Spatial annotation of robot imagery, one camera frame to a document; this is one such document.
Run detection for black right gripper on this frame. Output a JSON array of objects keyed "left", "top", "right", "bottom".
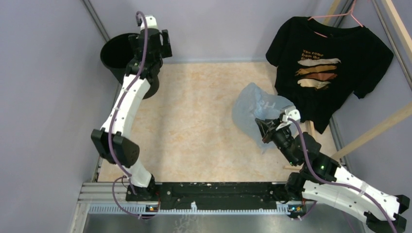
[{"left": 255, "top": 116, "right": 298, "bottom": 166}]

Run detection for black printed t-shirt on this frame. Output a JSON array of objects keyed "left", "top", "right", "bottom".
[{"left": 266, "top": 17, "right": 394, "bottom": 133}]

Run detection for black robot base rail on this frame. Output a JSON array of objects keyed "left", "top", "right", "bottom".
[{"left": 125, "top": 182, "right": 314, "bottom": 220}]

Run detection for wooden stick on floor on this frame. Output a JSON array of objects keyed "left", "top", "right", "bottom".
[{"left": 283, "top": 166, "right": 296, "bottom": 170}]

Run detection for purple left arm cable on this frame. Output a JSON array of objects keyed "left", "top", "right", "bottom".
[{"left": 107, "top": 11, "right": 160, "bottom": 220}]

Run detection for pink wire clothes hanger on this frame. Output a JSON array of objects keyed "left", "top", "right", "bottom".
[{"left": 307, "top": 0, "right": 364, "bottom": 28}]

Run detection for light blue plastic trash bag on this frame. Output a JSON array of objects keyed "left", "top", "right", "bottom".
[{"left": 232, "top": 83, "right": 293, "bottom": 153}]

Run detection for black plastic trash bin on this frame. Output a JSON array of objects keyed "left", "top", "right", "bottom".
[{"left": 100, "top": 33, "right": 163, "bottom": 99}]

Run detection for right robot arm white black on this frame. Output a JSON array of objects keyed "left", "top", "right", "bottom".
[{"left": 255, "top": 118, "right": 411, "bottom": 233}]

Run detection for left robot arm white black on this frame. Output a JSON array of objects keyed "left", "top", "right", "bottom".
[{"left": 91, "top": 28, "right": 172, "bottom": 201}]

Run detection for wooden frame bar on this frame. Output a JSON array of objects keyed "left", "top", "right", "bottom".
[{"left": 331, "top": 102, "right": 412, "bottom": 161}]

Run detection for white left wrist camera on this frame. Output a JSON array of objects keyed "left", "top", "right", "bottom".
[{"left": 137, "top": 15, "right": 159, "bottom": 31}]

